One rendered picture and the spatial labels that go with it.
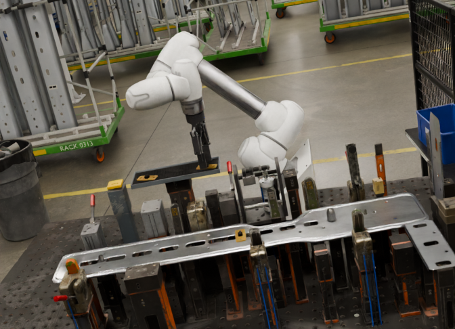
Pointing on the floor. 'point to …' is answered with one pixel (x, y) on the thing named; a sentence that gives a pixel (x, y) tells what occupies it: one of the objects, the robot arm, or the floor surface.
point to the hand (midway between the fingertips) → (204, 158)
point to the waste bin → (20, 191)
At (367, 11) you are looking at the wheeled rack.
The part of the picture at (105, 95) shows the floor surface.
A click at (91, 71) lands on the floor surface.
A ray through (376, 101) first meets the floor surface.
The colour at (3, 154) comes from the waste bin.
